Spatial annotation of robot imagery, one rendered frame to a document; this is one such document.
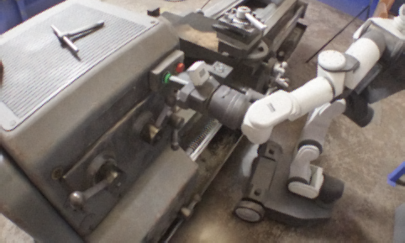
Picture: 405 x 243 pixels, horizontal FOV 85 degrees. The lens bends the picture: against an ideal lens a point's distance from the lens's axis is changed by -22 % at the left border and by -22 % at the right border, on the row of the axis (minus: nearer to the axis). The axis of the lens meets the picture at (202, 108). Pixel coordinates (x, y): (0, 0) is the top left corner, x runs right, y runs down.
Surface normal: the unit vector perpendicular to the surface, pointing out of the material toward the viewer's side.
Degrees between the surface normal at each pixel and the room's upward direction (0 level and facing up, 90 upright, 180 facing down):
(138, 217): 32
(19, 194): 46
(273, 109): 21
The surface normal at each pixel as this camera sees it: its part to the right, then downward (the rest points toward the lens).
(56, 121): 0.67, -0.19
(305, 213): 0.09, -0.69
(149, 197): 0.53, -0.37
